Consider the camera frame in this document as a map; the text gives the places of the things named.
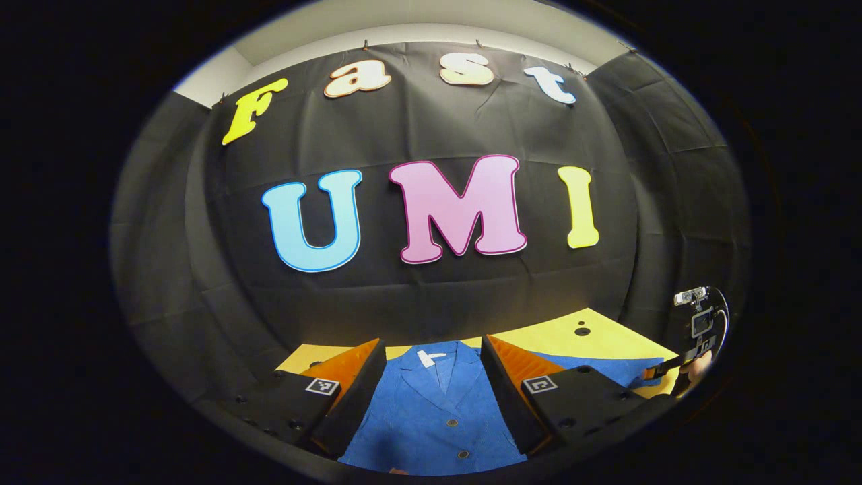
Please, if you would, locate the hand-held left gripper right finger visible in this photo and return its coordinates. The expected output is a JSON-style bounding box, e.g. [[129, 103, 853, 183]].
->
[[479, 335, 677, 459]]

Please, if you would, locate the black backdrop cloth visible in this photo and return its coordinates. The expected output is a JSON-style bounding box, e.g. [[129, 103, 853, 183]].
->
[[109, 40, 752, 405]]

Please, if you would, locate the blue corduroy jacket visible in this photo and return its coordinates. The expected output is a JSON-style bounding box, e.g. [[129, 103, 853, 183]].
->
[[337, 340, 664, 477]]

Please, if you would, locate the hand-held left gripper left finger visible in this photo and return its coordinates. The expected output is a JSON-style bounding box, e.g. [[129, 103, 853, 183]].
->
[[202, 338, 389, 459]]

